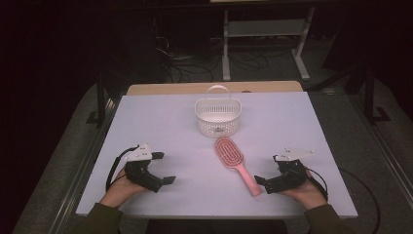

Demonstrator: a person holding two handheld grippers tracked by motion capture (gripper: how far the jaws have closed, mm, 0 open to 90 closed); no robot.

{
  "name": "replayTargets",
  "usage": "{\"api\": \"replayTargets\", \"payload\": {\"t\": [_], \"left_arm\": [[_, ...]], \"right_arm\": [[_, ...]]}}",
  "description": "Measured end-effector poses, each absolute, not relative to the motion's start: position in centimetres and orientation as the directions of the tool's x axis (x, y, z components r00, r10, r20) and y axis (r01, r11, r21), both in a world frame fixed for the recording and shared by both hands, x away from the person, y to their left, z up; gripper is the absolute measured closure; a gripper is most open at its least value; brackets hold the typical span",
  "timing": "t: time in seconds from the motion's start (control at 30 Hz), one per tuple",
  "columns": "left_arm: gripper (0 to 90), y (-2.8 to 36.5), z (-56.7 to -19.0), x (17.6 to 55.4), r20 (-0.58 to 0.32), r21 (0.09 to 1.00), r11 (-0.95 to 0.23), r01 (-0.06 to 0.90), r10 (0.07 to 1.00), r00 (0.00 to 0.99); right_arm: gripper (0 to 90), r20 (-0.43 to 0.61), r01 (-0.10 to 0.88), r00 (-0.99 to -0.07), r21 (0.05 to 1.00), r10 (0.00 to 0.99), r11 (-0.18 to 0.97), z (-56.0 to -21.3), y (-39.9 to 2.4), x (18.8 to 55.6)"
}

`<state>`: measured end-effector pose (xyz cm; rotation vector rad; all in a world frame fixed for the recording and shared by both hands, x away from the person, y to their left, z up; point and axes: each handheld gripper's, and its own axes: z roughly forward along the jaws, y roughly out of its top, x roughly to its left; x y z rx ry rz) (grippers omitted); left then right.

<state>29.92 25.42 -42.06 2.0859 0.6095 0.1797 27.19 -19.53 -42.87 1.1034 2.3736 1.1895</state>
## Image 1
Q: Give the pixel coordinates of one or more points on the pink hairbrush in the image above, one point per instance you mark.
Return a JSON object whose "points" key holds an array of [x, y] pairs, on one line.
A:
{"points": [[229, 155]]}

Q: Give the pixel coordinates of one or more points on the person's right hand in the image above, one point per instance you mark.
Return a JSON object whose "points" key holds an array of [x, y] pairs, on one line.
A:
{"points": [[307, 193]]}

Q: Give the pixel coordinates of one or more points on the metal rail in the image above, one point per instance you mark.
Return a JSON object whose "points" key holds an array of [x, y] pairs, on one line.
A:
{"points": [[389, 152], [86, 162]]}

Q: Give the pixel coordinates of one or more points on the white table board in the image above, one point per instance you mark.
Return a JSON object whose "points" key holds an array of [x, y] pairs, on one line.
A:
{"points": [[181, 130]]}

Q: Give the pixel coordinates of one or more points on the white plastic basket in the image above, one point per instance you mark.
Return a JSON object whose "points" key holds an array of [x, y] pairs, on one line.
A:
{"points": [[217, 127]]}

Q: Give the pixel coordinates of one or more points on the person's left hand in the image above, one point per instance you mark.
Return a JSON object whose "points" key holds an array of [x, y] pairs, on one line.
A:
{"points": [[120, 191]]}

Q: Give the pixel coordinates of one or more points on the black metal stand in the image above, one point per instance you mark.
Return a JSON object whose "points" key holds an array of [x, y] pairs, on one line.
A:
{"points": [[101, 97], [369, 97]]}

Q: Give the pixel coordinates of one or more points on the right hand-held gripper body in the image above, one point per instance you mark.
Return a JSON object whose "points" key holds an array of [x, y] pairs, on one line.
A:
{"points": [[289, 177]]}

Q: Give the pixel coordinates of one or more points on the wooden table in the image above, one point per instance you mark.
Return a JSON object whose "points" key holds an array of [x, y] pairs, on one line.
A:
{"points": [[181, 88]]}

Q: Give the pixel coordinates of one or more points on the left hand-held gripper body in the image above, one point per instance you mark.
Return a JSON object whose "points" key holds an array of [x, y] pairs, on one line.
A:
{"points": [[139, 174]]}

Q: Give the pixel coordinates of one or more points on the white metal desk frame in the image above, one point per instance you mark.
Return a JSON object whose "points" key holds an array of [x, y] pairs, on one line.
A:
{"points": [[225, 48]]}

